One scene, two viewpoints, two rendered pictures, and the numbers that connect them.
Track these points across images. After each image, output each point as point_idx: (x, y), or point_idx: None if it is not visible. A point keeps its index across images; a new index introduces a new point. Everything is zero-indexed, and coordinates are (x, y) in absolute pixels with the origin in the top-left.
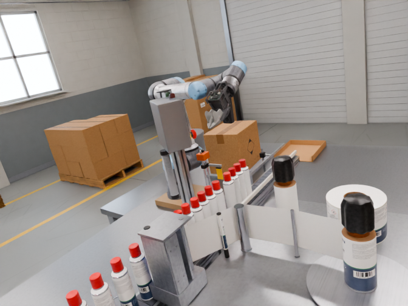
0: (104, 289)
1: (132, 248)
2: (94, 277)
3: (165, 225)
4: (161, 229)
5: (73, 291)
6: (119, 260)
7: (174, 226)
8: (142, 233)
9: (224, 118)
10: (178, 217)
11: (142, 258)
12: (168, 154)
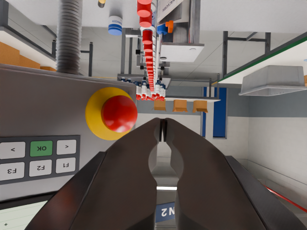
0: (154, 47)
1: (149, 44)
2: (150, 57)
3: (181, 55)
4: (182, 57)
5: (147, 62)
6: (152, 50)
7: (192, 54)
8: (166, 60)
9: (255, 181)
10: (188, 49)
11: (155, 28)
12: (77, 73)
